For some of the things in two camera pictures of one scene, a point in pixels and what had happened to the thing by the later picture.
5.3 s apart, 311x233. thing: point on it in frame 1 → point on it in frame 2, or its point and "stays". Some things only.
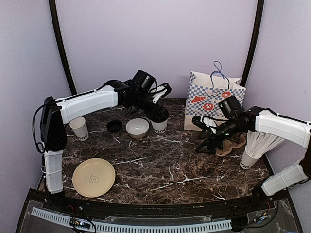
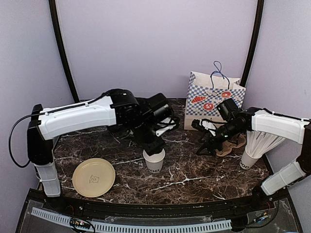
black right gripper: (210, 137) stays
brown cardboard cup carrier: (228, 145) stays
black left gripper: (158, 109) → (156, 146)
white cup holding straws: (247, 162) stays
